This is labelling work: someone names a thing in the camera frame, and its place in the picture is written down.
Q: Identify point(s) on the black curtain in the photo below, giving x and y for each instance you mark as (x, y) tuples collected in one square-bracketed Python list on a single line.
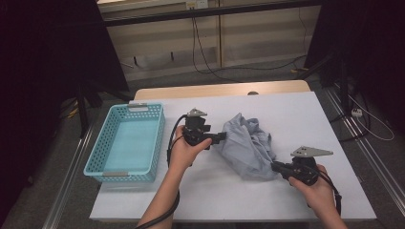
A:
[(375, 47), (38, 63)]

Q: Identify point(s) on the grey-blue tank top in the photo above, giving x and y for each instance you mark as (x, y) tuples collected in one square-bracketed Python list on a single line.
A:
[(245, 149)]

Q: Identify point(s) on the white wall socket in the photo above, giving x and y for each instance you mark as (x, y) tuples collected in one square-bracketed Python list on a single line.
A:
[(197, 4)]

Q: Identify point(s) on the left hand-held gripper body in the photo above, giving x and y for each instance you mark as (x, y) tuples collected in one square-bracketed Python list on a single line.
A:
[(195, 130)]

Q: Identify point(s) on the dark table grommet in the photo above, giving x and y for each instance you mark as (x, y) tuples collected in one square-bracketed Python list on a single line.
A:
[(253, 93)]

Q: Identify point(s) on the wooden table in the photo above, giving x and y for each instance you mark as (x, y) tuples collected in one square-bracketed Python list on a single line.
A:
[(207, 90)]

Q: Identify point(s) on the white table cover sheet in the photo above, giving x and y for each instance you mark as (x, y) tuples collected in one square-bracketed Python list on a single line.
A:
[(223, 197)]

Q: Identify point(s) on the black horizontal bar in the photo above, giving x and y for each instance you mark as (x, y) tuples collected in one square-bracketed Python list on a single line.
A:
[(159, 17)]

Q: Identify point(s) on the metal floor rail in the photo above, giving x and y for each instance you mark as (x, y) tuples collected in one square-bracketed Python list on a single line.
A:
[(63, 191), (372, 159)]

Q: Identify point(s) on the light blue plastic basket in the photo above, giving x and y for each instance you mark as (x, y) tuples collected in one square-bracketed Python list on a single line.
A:
[(130, 146)]

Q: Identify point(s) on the person's right hand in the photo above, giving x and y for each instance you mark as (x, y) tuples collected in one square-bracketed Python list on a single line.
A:
[(318, 197)]

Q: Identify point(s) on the white power strip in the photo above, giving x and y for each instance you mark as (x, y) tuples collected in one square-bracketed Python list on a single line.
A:
[(357, 112)]

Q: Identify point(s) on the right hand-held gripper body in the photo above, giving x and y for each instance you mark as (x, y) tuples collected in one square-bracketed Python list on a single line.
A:
[(302, 171)]

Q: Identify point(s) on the black metal stand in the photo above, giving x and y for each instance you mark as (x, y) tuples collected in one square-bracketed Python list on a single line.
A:
[(343, 82), (83, 120)]

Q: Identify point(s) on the person's left hand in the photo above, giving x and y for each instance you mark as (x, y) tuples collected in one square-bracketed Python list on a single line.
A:
[(183, 156)]

